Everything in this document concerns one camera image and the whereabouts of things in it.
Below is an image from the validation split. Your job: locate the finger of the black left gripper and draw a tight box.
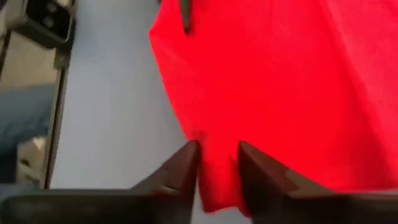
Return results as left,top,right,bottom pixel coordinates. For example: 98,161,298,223
178,0,192,35

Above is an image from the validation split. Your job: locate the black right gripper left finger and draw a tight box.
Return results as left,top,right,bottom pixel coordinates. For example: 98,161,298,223
0,140,200,224

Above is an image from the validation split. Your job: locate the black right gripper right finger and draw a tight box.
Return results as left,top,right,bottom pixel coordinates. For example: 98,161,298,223
237,141,398,224

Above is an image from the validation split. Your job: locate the red towel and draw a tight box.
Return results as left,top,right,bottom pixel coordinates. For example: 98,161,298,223
148,0,398,215

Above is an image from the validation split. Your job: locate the black table frame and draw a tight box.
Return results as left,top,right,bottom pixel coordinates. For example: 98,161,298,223
39,29,77,190

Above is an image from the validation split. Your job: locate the black exterior depth camera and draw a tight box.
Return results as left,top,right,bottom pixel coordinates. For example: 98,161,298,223
24,0,76,43

